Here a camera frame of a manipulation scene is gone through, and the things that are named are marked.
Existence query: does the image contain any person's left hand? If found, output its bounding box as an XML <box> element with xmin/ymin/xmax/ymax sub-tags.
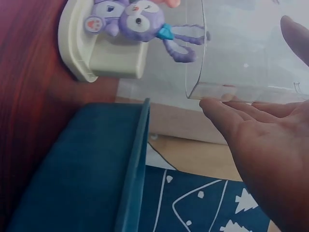
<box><xmin>161</xmin><ymin>0</ymin><xmax>182</xmax><ymax>9</ymax></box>

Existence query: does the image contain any person's right hand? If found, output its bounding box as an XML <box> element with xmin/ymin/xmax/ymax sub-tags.
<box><xmin>199</xmin><ymin>14</ymin><xmax>309</xmax><ymax>232</ymax></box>

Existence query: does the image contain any clear plastic cover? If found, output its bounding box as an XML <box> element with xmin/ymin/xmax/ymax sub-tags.
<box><xmin>184</xmin><ymin>0</ymin><xmax>309</xmax><ymax>105</ymax></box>

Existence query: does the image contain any purple bunny figurine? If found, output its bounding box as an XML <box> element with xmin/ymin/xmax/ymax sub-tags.
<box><xmin>84</xmin><ymin>0</ymin><xmax>211</xmax><ymax>64</ymax></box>

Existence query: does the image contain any cream plastic display base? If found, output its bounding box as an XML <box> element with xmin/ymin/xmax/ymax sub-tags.
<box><xmin>57</xmin><ymin>0</ymin><xmax>148</xmax><ymax>83</ymax></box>

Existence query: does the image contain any dark blue box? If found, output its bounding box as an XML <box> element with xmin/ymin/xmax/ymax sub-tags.
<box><xmin>6</xmin><ymin>98</ymin><xmax>152</xmax><ymax>232</ymax></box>

